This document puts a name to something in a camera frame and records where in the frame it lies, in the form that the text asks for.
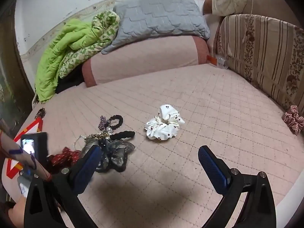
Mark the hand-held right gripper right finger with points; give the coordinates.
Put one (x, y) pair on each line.
(212, 168)

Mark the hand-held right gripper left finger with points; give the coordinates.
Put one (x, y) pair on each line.
(86, 167)

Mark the red-bordered white tray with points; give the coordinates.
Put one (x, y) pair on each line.
(30, 129)

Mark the red dotted scrunchie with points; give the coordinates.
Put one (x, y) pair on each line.
(67, 155)

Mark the grey sheer scrunchie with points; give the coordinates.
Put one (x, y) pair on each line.
(114, 155)

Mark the person's left hand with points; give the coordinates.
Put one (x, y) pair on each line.
(16, 210)

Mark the beige stick with blue marks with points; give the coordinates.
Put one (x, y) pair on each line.
(14, 147)

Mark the dark patterned hair clip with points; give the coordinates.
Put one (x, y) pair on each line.
(40, 113)

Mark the white printed scrunchie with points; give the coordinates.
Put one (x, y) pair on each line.
(163, 125)

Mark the black cloth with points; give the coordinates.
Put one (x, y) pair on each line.
(71, 80)

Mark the red plaid scrunchie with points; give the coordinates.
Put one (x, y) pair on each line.
(293, 120)

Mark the green quilted blanket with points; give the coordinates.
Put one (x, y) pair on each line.
(66, 45)

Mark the orange and clear plastic item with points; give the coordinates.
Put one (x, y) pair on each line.
(217, 61)

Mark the pink bolster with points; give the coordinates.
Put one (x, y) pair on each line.
(147, 57)

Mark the striped floral cushion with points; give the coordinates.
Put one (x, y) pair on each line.
(266, 52)

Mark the green floral blanket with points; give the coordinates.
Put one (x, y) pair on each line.
(104, 26)

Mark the grey quilted pillow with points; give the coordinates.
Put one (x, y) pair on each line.
(161, 19)

